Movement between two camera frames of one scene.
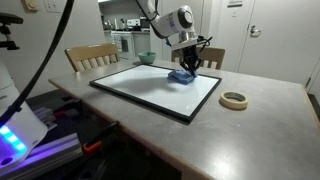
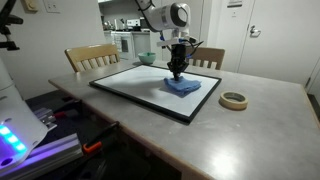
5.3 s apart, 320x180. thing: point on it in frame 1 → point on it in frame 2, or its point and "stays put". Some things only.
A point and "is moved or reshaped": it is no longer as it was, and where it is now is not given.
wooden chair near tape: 89,56 stays put
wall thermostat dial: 31,6 stays put
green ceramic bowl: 146,57 stays put
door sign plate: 235,3 stays put
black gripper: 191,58 → 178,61
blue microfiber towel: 181,76 is moved or reshaped
